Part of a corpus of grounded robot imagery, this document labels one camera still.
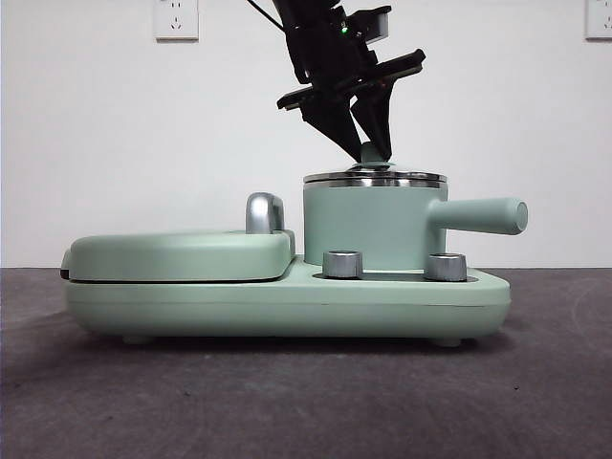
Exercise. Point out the silver control knob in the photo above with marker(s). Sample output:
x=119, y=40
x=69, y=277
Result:
x=343, y=265
x=447, y=268

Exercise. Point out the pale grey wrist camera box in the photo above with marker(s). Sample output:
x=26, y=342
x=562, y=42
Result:
x=378, y=26

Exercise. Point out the white wall socket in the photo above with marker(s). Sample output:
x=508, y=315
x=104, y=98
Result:
x=600, y=19
x=176, y=21

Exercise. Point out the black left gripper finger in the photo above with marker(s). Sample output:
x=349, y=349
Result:
x=375, y=115
x=334, y=124

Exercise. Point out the green hinged griddle lid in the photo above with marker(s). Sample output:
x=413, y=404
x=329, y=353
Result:
x=181, y=255

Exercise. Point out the green breakfast maker base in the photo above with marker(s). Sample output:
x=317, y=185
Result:
x=239, y=306

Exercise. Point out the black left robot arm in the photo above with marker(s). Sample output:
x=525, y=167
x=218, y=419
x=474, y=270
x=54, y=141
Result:
x=306, y=12

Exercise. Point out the glass lid with green knob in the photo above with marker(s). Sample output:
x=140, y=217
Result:
x=370, y=154

